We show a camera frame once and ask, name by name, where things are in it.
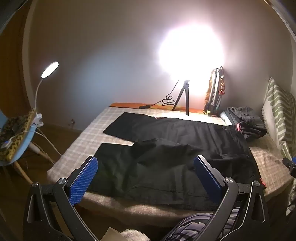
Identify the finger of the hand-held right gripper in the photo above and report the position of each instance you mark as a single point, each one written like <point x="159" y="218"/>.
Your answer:
<point x="289" y="163"/>

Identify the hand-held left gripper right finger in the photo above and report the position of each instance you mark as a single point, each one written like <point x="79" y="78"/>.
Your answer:
<point x="208" y="178"/>

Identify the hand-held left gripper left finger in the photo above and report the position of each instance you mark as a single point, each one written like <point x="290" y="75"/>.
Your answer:
<point x="84" y="178"/>

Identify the black pants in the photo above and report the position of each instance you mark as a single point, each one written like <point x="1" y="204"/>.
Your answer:
<point x="161" y="162"/>

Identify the beige checked blanket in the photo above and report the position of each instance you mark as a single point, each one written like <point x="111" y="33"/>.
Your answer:
<point x="76" y="148"/>

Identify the person's striped garment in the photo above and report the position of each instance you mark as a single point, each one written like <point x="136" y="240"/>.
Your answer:
<point x="192" y="227"/>

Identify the green striped white pillow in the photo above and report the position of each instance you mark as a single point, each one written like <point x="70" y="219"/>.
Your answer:
<point x="277" y="104"/>

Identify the pile of dark clothes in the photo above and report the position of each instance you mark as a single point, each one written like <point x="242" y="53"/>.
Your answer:
<point x="247" y="118"/>

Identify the light blue chair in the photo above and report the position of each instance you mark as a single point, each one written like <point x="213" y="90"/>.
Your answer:
<point x="25" y="146"/>

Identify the white fluffy cloth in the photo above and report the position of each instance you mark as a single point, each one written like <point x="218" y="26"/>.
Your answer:
<point x="135" y="235"/>

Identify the leopard print cushion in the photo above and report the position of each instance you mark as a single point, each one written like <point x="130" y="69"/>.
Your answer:
<point x="16" y="139"/>

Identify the orange bed sheet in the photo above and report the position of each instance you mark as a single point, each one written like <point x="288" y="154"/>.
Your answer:
<point x="129" y="105"/>

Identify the folded tripod in patterned bag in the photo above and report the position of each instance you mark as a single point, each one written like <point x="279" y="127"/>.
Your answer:
<point x="214" y="92"/>

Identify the black tripod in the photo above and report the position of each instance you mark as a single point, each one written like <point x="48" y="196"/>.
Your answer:
<point x="185" y="84"/>

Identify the white gooseneck clip lamp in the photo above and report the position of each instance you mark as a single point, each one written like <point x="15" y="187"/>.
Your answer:
<point x="49" y="69"/>

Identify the bright round studio light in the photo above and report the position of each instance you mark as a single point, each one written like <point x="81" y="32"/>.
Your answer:
<point x="192" y="53"/>

